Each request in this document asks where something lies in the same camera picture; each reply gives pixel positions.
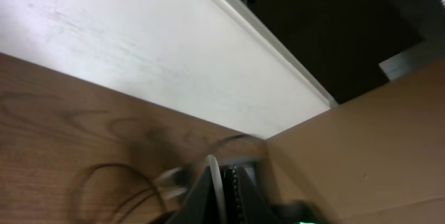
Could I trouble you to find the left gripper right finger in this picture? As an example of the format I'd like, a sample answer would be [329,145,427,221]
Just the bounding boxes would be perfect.
[224,166,281,224]

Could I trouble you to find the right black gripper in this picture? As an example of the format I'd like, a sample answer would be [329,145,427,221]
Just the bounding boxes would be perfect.
[271,200,331,224]

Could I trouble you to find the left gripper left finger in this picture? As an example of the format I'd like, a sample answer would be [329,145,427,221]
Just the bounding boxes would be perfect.
[167,168,218,224]

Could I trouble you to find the white USB cable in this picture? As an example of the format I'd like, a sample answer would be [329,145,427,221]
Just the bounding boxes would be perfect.
[152,154,229,224]

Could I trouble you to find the black USB cable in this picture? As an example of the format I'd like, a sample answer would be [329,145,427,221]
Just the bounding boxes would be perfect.
[71,133,268,224]

